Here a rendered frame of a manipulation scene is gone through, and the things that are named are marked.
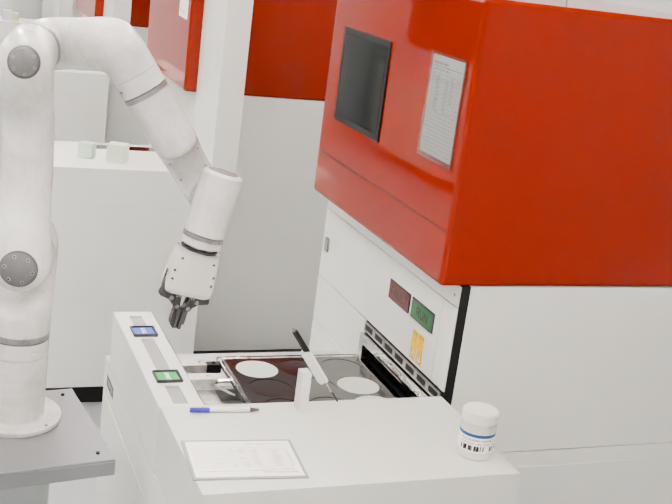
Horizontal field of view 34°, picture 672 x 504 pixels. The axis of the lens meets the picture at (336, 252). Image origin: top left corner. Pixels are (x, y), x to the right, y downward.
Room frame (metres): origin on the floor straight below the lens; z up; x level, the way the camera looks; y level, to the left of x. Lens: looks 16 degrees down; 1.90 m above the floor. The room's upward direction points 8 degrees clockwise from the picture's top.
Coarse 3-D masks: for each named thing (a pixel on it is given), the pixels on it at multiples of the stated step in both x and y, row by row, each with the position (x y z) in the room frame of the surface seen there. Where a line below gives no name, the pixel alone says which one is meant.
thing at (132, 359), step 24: (120, 312) 2.49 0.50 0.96; (144, 312) 2.51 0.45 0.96; (120, 336) 2.39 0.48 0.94; (120, 360) 2.37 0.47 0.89; (144, 360) 2.21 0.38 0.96; (168, 360) 2.23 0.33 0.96; (120, 384) 2.35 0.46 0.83; (144, 384) 2.12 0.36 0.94; (168, 384) 2.10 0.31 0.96; (192, 384) 2.12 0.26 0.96; (144, 408) 2.10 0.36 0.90; (144, 432) 2.09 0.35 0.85
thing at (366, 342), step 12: (360, 336) 2.62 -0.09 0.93; (360, 348) 2.61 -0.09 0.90; (372, 348) 2.55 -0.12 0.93; (384, 360) 2.48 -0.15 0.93; (372, 372) 2.53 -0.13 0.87; (396, 372) 2.41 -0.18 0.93; (384, 384) 2.47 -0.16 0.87; (408, 384) 2.34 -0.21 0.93; (396, 396) 2.40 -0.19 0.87; (420, 396) 2.28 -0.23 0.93
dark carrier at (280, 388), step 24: (240, 360) 2.43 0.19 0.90; (264, 360) 2.45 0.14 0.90; (288, 360) 2.47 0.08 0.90; (336, 360) 2.51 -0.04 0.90; (360, 360) 2.53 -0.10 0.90; (240, 384) 2.29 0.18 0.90; (264, 384) 2.31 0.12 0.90; (288, 384) 2.33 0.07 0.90; (312, 384) 2.35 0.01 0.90; (336, 384) 2.36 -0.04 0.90
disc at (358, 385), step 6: (342, 378) 2.40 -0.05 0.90; (348, 378) 2.41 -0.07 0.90; (354, 378) 2.41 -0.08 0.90; (360, 378) 2.42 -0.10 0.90; (342, 384) 2.37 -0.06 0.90; (348, 384) 2.37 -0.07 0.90; (354, 384) 2.38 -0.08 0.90; (360, 384) 2.38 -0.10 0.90; (366, 384) 2.39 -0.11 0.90; (372, 384) 2.39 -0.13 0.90; (348, 390) 2.34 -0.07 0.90; (354, 390) 2.34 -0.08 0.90; (360, 390) 2.35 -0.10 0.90; (366, 390) 2.35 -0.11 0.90; (372, 390) 2.36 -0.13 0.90; (378, 390) 2.36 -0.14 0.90
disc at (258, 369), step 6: (240, 366) 2.39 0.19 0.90; (246, 366) 2.40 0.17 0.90; (252, 366) 2.40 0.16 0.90; (258, 366) 2.41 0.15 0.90; (264, 366) 2.41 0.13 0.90; (270, 366) 2.42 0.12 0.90; (240, 372) 2.36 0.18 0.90; (246, 372) 2.36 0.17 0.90; (252, 372) 2.37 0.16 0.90; (258, 372) 2.37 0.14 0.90; (264, 372) 2.38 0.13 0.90; (270, 372) 2.38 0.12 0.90; (276, 372) 2.39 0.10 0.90
